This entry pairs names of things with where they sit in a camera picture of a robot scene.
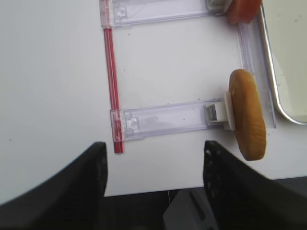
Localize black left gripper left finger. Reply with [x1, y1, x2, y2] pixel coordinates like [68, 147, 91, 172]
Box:
[0, 142, 107, 230]

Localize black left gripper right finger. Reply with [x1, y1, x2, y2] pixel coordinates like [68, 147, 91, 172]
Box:
[203, 140, 307, 230]

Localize outer bun bottom half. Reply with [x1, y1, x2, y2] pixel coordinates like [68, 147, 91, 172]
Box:
[228, 69, 267, 161]

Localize white pusher behind bun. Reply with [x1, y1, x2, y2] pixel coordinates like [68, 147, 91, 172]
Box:
[205, 92, 236, 131]

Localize lower left clear track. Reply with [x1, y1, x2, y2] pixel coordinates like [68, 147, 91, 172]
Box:
[110, 99, 223, 143]

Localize clear track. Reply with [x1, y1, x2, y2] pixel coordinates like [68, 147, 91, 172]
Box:
[99, 0, 232, 28]
[110, 99, 223, 143]

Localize left red rod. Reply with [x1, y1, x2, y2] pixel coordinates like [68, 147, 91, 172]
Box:
[103, 28, 124, 154]

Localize cream metal tray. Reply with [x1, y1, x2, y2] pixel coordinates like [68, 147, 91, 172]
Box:
[260, 0, 307, 125]

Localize upper left clear track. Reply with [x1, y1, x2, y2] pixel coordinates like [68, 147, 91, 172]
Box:
[99, 0, 232, 28]

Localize clear rail left of tray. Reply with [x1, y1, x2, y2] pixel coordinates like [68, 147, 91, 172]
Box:
[237, 18, 276, 128]

